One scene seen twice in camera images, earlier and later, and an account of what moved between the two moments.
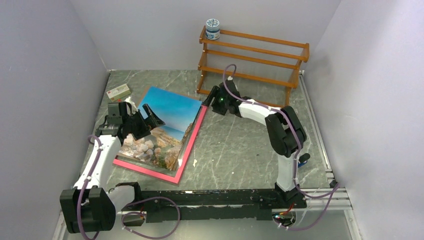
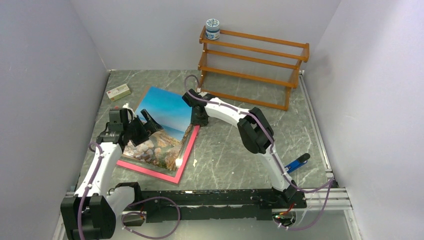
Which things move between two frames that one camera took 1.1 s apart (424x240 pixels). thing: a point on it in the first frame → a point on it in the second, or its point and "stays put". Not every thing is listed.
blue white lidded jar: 212,29 stays put
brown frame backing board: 145,91 stays put
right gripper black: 215,93 → 195,121
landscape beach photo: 162,147 stays put
